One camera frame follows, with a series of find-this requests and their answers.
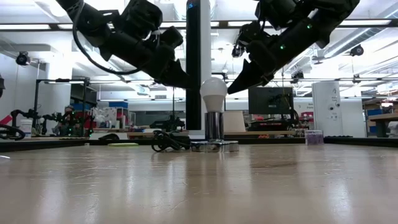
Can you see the wooden workbench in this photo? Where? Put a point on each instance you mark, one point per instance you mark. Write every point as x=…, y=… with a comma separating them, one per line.
x=384, y=118

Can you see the black ceiling camera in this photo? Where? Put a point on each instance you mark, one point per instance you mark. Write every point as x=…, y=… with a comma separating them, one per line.
x=297, y=76
x=237, y=52
x=357, y=50
x=22, y=58

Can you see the white lightbulb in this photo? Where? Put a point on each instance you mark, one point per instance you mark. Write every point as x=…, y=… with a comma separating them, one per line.
x=213, y=93

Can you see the flat black object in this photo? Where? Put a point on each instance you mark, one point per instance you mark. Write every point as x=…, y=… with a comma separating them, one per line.
x=109, y=137

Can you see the white bucket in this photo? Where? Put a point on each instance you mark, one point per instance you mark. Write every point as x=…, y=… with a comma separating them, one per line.
x=26, y=126

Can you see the black monitor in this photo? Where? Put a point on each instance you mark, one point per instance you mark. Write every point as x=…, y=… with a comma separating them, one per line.
x=270, y=101

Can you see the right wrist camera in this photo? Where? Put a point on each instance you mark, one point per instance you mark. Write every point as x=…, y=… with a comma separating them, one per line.
x=250, y=34

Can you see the person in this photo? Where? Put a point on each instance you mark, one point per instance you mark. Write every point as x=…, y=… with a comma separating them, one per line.
x=68, y=111

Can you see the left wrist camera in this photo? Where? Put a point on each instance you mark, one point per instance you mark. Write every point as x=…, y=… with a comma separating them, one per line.
x=172, y=36

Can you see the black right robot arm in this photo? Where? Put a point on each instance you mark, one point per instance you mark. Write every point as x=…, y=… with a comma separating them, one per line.
x=326, y=15

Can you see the black background robot arm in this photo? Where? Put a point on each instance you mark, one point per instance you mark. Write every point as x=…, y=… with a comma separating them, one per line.
x=26, y=115
x=59, y=119
x=169, y=124

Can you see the ceiling light rail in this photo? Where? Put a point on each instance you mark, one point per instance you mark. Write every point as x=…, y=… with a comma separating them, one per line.
x=222, y=24

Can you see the beige lampshade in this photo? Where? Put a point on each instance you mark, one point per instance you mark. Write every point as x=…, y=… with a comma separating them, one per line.
x=234, y=122

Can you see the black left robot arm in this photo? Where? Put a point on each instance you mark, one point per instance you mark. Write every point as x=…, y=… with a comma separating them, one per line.
x=93, y=25

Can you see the tall room pillar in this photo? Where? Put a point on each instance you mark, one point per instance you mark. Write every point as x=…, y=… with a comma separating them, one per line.
x=197, y=105

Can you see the black metal frame stand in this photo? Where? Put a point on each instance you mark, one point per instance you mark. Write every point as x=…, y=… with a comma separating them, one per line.
x=36, y=105

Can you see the white cabinet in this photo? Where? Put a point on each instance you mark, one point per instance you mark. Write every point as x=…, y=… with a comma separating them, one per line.
x=326, y=109

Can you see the flat green pad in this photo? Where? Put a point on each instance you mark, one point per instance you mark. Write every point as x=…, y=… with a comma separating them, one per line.
x=123, y=145

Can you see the blue storage bin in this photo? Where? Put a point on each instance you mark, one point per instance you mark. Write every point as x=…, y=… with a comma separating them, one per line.
x=118, y=105

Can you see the small purple container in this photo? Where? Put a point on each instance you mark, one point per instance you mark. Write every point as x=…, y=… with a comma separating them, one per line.
x=314, y=137

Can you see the chrome lamp socket base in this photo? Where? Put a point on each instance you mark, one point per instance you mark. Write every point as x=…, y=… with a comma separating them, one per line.
x=214, y=127

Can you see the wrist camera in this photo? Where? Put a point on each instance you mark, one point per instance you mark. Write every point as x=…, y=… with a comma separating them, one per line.
x=172, y=36
x=250, y=34

